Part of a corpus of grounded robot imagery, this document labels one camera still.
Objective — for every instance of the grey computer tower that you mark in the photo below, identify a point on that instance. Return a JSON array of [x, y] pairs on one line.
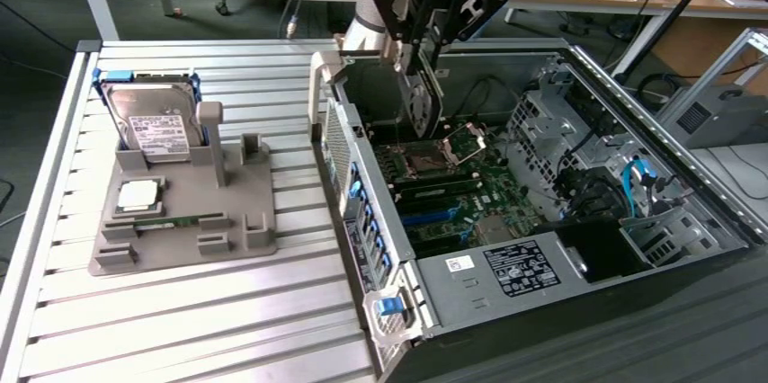
[[726, 118]]

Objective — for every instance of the graphics card with metal bracket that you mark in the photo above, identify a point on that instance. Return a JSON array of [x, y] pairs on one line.
[[422, 104]]

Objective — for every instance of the green RAM stick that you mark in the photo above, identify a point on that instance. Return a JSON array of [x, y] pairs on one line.
[[169, 222]]

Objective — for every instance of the perforated metal disk bay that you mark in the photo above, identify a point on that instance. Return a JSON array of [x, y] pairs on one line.
[[540, 131]]

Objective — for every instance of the open metal socket cover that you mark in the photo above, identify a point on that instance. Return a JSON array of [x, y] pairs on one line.
[[465, 142]]

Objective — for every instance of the silver hard disk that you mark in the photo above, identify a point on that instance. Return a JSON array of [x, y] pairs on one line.
[[153, 127]]

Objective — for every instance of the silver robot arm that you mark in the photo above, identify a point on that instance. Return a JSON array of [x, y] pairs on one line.
[[369, 10]]

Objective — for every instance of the silver CPU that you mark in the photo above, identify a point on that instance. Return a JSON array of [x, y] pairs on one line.
[[139, 196]]

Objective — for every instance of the grey metal disk bay bracket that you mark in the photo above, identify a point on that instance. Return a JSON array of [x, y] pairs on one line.
[[665, 239]]

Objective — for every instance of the silver chipset heatsink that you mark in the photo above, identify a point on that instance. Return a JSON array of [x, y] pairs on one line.
[[497, 228]]

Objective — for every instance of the aluminium profile frame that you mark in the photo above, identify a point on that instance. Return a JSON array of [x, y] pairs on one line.
[[747, 46]]

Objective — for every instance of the green motherboard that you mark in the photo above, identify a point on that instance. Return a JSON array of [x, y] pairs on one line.
[[504, 194]]

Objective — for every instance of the black installed RAM stick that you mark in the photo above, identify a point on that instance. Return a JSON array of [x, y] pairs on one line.
[[438, 189]]

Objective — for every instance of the blue expansion slot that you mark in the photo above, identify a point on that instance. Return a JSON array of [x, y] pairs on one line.
[[429, 216]]

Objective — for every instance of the CPU socket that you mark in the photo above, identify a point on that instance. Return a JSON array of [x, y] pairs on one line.
[[422, 160]]

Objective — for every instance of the grey power supply unit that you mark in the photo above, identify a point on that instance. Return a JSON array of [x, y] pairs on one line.
[[474, 284]]

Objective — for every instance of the open grey PC case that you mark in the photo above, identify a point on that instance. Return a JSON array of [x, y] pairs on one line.
[[384, 203]]

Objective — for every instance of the blue case latch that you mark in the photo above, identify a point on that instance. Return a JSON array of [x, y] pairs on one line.
[[386, 306]]

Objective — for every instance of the blue disk caddy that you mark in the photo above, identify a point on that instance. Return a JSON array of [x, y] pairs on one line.
[[121, 75]]

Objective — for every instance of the grey parts rack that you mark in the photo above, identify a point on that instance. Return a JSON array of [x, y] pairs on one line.
[[181, 248]]

